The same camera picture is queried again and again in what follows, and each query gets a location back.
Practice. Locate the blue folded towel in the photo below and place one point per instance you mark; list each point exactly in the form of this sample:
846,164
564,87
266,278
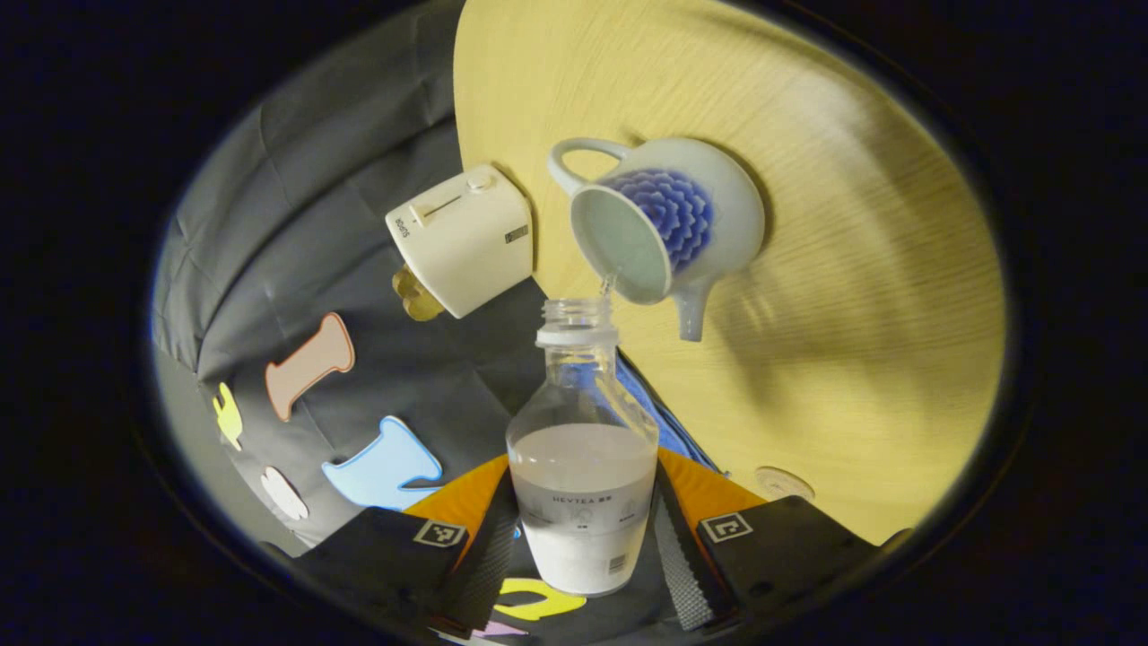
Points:
671,431

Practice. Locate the round beige coaster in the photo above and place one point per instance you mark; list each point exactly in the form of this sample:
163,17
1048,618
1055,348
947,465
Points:
785,483

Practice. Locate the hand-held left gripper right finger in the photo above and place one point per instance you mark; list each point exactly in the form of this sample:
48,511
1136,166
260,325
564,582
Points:
677,565

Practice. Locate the clear plastic water bottle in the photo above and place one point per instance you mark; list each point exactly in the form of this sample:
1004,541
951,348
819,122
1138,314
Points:
581,502

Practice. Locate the white toaster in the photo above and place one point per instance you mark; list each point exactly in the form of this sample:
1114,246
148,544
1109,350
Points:
462,235

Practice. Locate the white blue-flowered teacup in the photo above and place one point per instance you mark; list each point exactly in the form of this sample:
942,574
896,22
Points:
731,211

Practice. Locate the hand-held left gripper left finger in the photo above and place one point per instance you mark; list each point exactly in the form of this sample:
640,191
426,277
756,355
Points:
489,565

